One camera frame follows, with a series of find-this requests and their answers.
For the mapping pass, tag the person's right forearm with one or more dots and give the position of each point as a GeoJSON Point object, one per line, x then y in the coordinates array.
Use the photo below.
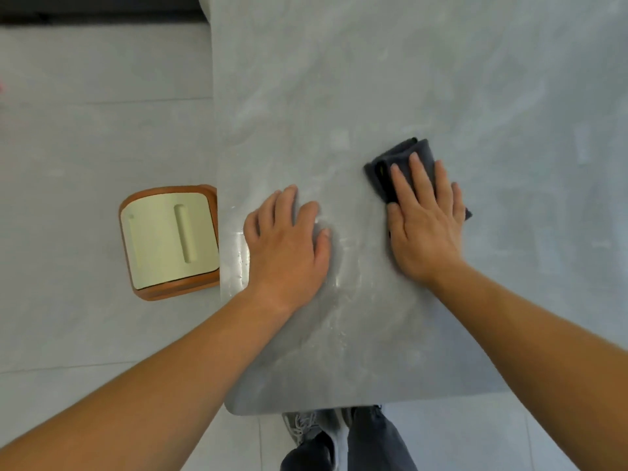
{"type": "Point", "coordinates": [539, 348]}

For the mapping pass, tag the person's left middle finger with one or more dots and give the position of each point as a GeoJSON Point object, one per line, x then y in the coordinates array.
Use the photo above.
{"type": "Point", "coordinates": [286, 206]}

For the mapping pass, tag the dark grey jeans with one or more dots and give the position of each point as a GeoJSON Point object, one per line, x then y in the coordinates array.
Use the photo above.
{"type": "Point", "coordinates": [375, 446]}

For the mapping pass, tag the brown stool with cream seat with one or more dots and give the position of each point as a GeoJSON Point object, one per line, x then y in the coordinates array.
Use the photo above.
{"type": "Point", "coordinates": [167, 240]}

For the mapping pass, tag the person's right middle finger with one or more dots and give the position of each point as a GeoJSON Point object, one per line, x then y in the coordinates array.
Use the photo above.
{"type": "Point", "coordinates": [423, 176]}

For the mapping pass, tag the person's right thumb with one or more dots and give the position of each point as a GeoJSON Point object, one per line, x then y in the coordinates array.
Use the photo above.
{"type": "Point", "coordinates": [395, 225]}

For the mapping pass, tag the grey sneaker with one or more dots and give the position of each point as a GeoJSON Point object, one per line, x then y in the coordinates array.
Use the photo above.
{"type": "Point", "coordinates": [306, 424]}

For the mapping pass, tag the person's left thumb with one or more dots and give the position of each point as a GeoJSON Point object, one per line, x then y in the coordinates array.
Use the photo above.
{"type": "Point", "coordinates": [324, 255]}

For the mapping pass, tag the person's left little finger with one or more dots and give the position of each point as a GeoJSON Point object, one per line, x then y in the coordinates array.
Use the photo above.
{"type": "Point", "coordinates": [251, 225]}

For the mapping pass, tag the person's right little finger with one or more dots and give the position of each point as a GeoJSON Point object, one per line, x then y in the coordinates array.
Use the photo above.
{"type": "Point", "coordinates": [458, 201]}

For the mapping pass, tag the dark grey cleaning cloth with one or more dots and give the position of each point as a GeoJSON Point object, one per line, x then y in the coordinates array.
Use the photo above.
{"type": "Point", "coordinates": [382, 171]}

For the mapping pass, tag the black furniture base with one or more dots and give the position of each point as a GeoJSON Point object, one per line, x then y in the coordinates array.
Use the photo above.
{"type": "Point", "coordinates": [98, 7]}

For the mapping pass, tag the person's left forearm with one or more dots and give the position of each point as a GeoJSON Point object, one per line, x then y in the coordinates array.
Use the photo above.
{"type": "Point", "coordinates": [162, 382]}

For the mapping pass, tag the person's right hand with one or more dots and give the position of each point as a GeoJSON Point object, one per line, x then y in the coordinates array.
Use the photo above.
{"type": "Point", "coordinates": [427, 235]}

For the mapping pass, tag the person's left hand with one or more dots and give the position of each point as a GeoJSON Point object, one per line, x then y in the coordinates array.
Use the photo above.
{"type": "Point", "coordinates": [284, 259]}

